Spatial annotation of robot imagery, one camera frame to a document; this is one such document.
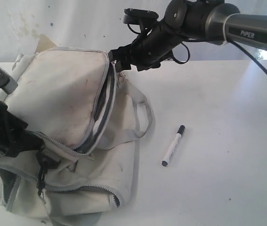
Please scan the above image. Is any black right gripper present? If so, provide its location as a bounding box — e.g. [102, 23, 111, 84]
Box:
[109, 20, 183, 72]

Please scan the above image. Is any white backdrop cloth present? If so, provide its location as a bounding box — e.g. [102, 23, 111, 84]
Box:
[0, 0, 267, 63]

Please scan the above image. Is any white fabric backpack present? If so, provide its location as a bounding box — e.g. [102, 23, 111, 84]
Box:
[0, 47, 153, 226]

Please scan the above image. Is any white black marker pen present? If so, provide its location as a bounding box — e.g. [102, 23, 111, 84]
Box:
[162, 125, 185, 167]

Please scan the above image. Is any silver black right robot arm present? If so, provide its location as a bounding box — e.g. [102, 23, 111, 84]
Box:
[109, 0, 267, 71]

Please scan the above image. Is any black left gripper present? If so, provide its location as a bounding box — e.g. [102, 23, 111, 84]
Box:
[0, 101, 44, 158]

